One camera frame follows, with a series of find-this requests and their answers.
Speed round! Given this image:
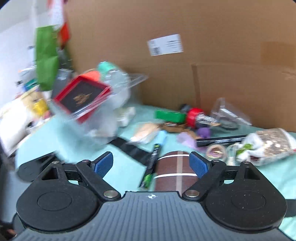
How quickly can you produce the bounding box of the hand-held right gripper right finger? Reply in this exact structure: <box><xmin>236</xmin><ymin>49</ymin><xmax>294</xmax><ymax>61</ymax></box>
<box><xmin>182</xmin><ymin>152</ymin><xmax>262</xmax><ymax>201</ymax></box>

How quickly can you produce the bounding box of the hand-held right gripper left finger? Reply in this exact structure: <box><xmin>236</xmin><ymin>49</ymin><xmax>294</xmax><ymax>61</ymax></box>
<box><xmin>35</xmin><ymin>152</ymin><xmax>121</xmax><ymax>201</ymax></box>

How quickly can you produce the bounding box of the brown glasses case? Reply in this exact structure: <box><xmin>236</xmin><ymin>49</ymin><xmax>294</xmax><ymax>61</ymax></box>
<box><xmin>154</xmin><ymin>151</ymin><xmax>199</xmax><ymax>192</ymax></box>

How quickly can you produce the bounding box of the black marker with blue cap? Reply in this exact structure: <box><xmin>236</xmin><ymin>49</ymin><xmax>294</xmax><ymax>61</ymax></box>
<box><xmin>139</xmin><ymin>130</ymin><xmax>167</xmax><ymax>189</ymax></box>

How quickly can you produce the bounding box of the red gift box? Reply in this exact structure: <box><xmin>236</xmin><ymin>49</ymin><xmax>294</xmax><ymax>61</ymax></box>
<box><xmin>53</xmin><ymin>75</ymin><xmax>113</xmax><ymax>124</ymax></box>

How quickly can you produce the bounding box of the black patterned tape roll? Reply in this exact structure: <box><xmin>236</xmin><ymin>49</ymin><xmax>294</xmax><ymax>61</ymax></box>
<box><xmin>206</xmin><ymin>144</ymin><xmax>227</xmax><ymax>159</ymax></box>

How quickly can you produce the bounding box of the lilac ribbon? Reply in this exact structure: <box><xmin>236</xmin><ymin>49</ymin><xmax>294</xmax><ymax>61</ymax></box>
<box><xmin>177</xmin><ymin>127</ymin><xmax>211</xmax><ymax>147</ymax></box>

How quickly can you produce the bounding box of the red tape roll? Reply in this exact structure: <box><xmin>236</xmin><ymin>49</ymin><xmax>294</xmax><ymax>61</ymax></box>
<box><xmin>186</xmin><ymin>107</ymin><xmax>204</xmax><ymax>127</ymax></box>

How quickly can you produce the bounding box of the clear packet of wooden sticks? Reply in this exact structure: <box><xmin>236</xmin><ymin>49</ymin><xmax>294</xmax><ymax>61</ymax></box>
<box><xmin>129</xmin><ymin>123</ymin><xmax>160</xmax><ymax>144</ymax></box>

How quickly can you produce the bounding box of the small green box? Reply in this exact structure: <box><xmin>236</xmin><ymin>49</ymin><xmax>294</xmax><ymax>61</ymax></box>
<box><xmin>155</xmin><ymin>110</ymin><xmax>186</xmax><ymax>123</ymax></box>

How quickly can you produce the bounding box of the clear plastic case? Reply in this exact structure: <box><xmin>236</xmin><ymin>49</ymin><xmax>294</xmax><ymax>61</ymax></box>
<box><xmin>210</xmin><ymin>97</ymin><xmax>252</xmax><ymax>130</ymax></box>

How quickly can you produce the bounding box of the clear bag of mixed nuts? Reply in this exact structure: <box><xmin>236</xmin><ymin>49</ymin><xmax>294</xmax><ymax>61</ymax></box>
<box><xmin>245</xmin><ymin>128</ymin><xmax>296</xmax><ymax>166</ymax></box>

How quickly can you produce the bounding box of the teal cloth with black stripe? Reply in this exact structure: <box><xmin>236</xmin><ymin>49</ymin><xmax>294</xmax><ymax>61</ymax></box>
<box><xmin>14</xmin><ymin>103</ymin><xmax>296</xmax><ymax>234</ymax></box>

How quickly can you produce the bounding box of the clear plastic container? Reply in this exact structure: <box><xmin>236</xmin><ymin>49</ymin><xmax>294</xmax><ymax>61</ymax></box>
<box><xmin>81</xmin><ymin>70</ymin><xmax>148</xmax><ymax>144</ymax></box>

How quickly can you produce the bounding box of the small grey box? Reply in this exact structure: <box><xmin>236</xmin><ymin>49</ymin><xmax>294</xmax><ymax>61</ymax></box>
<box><xmin>51</xmin><ymin>69</ymin><xmax>75</xmax><ymax>99</ymax></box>

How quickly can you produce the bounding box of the water bottle with green label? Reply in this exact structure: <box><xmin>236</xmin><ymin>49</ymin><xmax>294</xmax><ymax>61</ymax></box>
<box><xmin>97</xmin><ymin>61</ymin><xmax>130</xmax><ymax>84</ymax></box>

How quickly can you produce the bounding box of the green non-woven bag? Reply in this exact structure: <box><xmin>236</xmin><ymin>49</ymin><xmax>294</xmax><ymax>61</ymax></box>
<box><xmin>35</xmin><ymin>25</ymin><xmax>59</xmax><ymax>91</ymax></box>

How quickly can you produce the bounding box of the black and white braided cord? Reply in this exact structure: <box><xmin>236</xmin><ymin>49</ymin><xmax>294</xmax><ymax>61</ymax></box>
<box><xmin>196</xmin><ymin>113</ymin><xmax>218</xmax><ymax>124</ymax></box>

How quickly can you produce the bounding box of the small white drawstring pouch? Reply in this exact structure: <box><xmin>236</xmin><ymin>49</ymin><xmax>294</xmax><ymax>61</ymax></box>
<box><xmin>236</xmin><ymin>137</ymin><xmax>262</xmax><ymax>163</ymax></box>

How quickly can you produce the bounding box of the cardboard box wall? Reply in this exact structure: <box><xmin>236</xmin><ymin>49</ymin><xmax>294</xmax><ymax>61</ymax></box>
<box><xmin>63</xmin><ymin>0</ymin><xmax>296</xmax><ymax>132</ymax></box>

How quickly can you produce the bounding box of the red and white wall calendar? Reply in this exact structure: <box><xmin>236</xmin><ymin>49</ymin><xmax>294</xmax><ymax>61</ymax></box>
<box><xmin>46</xmin><ymin>0</ymin><xmax>70</xmax><ymax>47</ymax></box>

